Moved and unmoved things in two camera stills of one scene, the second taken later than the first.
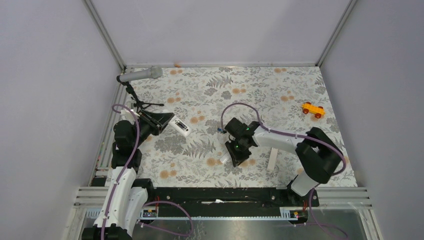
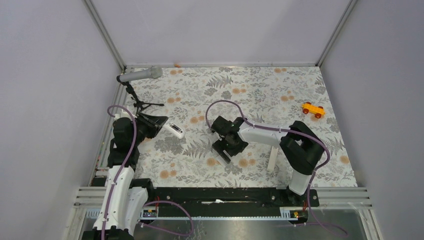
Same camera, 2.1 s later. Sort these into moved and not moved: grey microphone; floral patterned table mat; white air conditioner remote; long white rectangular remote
Moved: white air conditioner remote
Not moved: grey microphone; floral patterned table mat; long white rectangular remote
